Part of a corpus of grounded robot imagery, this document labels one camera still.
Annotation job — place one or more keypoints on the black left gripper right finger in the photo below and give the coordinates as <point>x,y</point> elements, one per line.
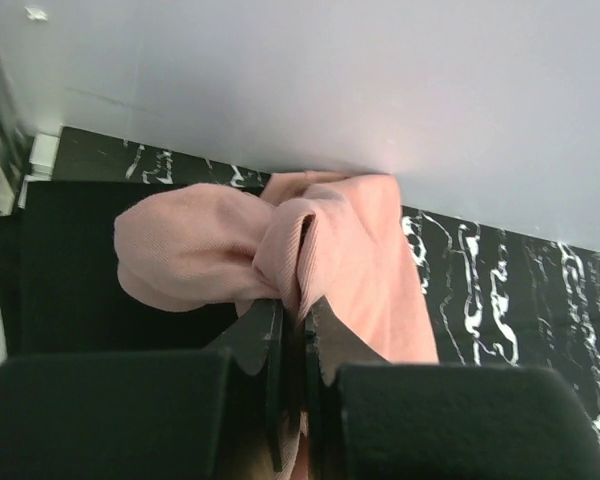
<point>370,419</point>

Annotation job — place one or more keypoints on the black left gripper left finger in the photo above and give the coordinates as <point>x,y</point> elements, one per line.
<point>212,413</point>

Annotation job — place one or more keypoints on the dusty pink t shirt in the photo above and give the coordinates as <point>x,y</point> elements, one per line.
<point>307,236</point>

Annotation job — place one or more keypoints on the folded black t shirt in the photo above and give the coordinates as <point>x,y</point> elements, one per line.
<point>59,291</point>

